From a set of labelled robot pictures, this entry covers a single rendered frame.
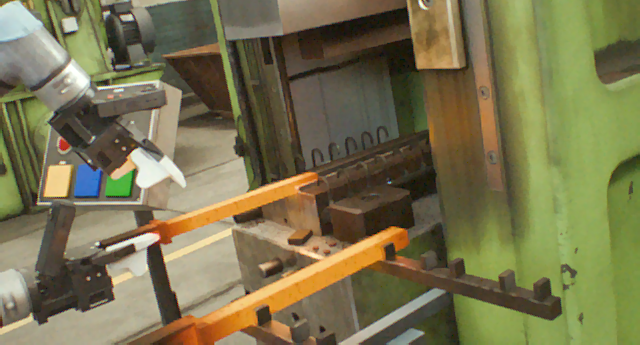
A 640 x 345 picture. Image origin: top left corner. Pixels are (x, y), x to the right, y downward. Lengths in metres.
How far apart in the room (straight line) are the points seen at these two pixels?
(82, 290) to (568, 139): 0.73
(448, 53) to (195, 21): 9.67
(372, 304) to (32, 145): 5.11
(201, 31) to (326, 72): 9.18
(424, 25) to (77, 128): 0.54
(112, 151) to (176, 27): 9.42
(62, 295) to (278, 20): 0.55
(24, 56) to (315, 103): 0.68
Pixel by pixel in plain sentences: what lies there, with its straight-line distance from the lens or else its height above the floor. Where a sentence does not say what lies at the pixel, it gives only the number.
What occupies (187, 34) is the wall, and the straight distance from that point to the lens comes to 10.59.
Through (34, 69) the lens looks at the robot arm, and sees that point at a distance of 1.08.
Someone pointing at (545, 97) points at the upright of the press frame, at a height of 1.14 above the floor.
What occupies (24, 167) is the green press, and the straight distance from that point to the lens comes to 6.11.
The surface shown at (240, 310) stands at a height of 0.99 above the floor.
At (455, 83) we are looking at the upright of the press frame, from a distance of 1.11.
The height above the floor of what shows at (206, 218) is 1.00.
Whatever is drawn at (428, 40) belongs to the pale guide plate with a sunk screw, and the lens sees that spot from 1.11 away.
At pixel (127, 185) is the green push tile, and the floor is 1.00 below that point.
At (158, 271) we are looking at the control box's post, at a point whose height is 0.73.
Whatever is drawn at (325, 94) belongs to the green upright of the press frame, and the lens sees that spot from 1.56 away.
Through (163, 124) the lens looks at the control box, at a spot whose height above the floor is 1.10.
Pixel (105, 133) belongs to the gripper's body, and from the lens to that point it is 1.11.
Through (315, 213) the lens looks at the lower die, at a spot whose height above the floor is 0.96.
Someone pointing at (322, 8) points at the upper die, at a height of 1.30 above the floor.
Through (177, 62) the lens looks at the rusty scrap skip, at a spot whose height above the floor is 0.75.
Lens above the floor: 1.34
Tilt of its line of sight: 14 degrees down
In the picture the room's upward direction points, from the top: 10 degrees counter-clockwise
